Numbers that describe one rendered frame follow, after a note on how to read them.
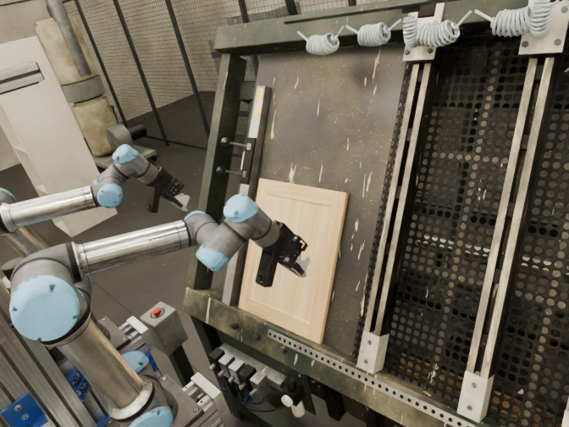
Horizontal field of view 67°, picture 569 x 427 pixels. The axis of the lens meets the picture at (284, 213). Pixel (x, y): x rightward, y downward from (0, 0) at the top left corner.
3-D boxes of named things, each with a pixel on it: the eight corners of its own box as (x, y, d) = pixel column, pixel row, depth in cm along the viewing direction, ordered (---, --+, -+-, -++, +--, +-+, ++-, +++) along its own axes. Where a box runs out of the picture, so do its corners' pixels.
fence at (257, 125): (228, 301, 194) (221, 302, 191) (262, 88, 188) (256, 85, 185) (235, 304, 191) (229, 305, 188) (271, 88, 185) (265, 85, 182)
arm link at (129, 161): (108, 154, 154) (125, 138, 153) (131, 173, 161) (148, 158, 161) (111, 164, 148) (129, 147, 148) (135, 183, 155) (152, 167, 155)
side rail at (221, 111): (203, 285, 215) (185, 286, 206) (239, 61, 207) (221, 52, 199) (211, 288, 211) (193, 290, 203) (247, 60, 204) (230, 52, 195)
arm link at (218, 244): (206, 260, 114) (233, 229, 116) (222, 279, 105) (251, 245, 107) (185, 244, 110) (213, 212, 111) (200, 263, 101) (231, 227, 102)
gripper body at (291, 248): (310, 246, 121) (288, 224, 113) (294, 272, 119) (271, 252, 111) (291, 239, 126) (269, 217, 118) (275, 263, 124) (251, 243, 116)
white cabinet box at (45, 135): (54, 224, 536) (-39, 53, 438) (98, 202, 567) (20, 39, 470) (71, 237, 495) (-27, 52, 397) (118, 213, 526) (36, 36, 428)
